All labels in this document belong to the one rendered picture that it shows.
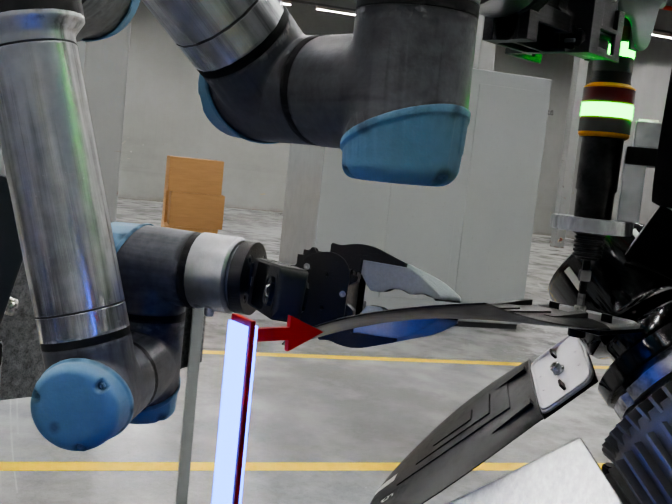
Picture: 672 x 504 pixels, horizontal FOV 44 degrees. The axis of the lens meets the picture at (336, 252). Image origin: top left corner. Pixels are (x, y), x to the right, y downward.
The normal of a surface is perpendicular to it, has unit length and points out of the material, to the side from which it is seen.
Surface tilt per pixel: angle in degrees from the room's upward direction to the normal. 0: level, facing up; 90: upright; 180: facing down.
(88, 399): 90
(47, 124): 84
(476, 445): 49
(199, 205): 90
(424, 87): 90
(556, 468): 55
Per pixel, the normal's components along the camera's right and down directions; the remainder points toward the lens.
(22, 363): 0.66, 0.15
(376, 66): -0.62, 0.03
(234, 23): 0.40, 0.46
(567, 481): -0.18, -0.51
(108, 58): 0.26, 0.13
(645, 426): -0.90, -0.26
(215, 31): 0.11, 0.65
